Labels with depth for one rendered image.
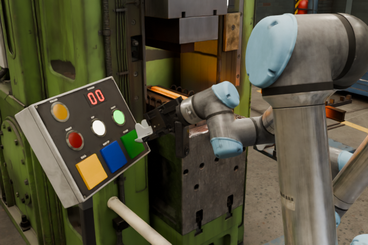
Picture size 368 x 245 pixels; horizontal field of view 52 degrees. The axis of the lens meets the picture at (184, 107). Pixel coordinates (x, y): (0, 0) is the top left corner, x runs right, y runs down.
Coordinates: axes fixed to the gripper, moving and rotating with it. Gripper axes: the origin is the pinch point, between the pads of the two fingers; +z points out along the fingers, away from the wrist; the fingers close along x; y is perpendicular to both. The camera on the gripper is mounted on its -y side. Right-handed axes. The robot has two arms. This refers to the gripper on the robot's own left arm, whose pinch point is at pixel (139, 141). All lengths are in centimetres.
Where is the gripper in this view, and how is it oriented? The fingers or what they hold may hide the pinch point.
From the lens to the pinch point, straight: 118.2
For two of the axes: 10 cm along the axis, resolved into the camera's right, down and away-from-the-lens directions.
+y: -4.5, -8.9, -0.7
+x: -4.3, 2.8, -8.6
